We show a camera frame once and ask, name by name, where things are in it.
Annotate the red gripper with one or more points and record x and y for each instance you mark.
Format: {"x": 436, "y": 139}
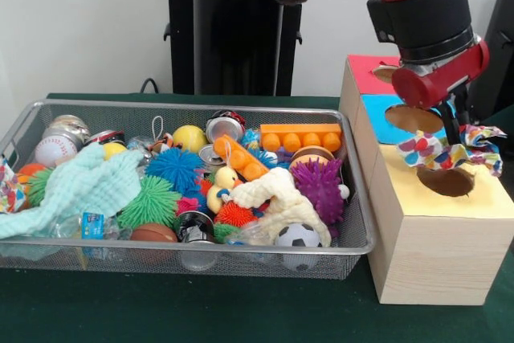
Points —
{"x": 425, "y": 86}

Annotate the colourful patterned cloth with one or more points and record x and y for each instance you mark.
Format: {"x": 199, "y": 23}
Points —
{"x": 433, "y": 154}

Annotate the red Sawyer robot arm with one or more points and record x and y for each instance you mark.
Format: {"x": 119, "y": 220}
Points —
{"x": 421, "y": 9}

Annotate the wooden box with three holes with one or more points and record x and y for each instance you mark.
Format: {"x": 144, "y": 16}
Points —
{"x": 433, "y": 262}

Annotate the silver mesh bin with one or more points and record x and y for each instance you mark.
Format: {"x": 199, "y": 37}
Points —
{"x": 60, "y": 262}

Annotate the black upright panel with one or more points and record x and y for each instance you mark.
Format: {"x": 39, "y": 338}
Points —
{"x": 498, "y": 58}

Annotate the purple spiky toy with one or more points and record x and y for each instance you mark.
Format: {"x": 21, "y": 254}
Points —
{"x": 319, "y": 190}

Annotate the long orange toy brick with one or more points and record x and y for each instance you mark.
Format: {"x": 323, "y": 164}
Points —
{"x": 301, "y": 130}

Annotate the cream yellow cloth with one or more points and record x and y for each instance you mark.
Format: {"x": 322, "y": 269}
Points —
{"x": 281, "y": 194}

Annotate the small soccer ball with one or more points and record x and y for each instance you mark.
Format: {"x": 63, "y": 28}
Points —
{"x": 297, "y": 235}

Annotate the short orange toy brick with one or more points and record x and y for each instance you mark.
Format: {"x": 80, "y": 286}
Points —
{"x": 241, "y": 158}

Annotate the yellow ball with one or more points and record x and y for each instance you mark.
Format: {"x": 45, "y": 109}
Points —
{"x": 190, "y": 138}

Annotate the blue spiky ball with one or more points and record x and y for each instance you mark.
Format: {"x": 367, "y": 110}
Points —
{"x": 174, "y": 164}

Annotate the green spiky ball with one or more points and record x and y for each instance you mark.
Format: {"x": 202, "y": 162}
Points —
{"x": 148, "y": 202}

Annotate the mint green cloth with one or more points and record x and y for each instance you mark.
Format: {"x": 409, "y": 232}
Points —
{"x": 80, "y": 186}

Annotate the white baseball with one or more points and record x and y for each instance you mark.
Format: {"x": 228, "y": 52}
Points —
{"x": 54, "y": 150}

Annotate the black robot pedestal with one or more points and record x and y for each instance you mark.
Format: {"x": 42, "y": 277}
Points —
{"x": 233, "y": 37}

